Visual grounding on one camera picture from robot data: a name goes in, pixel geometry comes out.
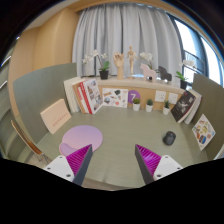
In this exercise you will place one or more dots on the round pink mouse pad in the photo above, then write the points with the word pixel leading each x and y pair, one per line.
pixel 80 136

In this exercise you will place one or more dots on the white orchid black pot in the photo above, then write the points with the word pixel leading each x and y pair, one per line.
pixel 104 66

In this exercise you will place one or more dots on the small potted plant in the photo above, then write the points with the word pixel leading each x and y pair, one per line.
pixel 166 107
pixel 136 104
pixel 149 105

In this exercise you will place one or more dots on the grey curtain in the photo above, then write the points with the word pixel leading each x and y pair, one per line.
pixel 121 27

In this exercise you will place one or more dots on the small potted plant left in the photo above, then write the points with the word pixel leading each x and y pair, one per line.
pixel 136 104

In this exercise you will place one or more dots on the black computer mouse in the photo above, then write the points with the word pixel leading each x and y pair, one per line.
pixel 169 138

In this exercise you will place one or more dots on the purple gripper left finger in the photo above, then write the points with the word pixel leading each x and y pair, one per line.
pixel 72 167

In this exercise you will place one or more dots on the black horse figure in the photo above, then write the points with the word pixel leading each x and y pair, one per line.
pixel 164 74

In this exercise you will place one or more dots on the wooden chair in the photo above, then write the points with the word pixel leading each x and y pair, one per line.
pixel 31 148

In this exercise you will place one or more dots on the red and white magazine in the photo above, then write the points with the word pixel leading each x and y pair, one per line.
pixel 91 94

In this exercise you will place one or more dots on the white orchid behind horse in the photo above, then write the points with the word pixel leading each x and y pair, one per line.
pixel 148 57

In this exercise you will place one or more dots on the white picture card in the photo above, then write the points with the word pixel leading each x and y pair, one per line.
pixel 115 97

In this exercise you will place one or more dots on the small potted plant middle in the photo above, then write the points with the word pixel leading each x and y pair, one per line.
pixel 149 105

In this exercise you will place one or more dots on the black book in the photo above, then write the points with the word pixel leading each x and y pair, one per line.
pixel 183 106

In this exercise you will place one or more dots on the colourful picture booklet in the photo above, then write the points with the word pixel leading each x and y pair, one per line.
pixel 203 132

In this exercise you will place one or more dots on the wooden mannequin figure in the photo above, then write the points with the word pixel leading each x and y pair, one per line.
pixel 131 55

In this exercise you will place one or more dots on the right orchid black pot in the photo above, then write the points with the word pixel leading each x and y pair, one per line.
pixel 183 80

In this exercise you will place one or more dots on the purple round number sign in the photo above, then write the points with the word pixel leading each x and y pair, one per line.
pixel 132 94

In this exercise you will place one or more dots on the white book stack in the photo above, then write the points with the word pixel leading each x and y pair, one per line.
pixel 70 94

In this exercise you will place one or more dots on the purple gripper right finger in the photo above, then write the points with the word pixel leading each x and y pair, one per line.
pixel 153 166

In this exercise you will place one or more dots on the wooden hand model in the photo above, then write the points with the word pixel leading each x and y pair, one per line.
pixel 119 63

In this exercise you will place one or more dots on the beige leaning board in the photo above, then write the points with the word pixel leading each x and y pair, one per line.
pixel 55 116

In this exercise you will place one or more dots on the white wall switch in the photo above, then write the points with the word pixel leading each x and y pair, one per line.
pixel 172 98

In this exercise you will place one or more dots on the pink horse figure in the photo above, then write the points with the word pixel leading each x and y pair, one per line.
pixel 148 73

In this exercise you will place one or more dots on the small potted plant right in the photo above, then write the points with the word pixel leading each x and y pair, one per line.
pixel 166 107

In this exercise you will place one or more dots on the white wall socket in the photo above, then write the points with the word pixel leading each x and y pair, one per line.
pixel 160 96

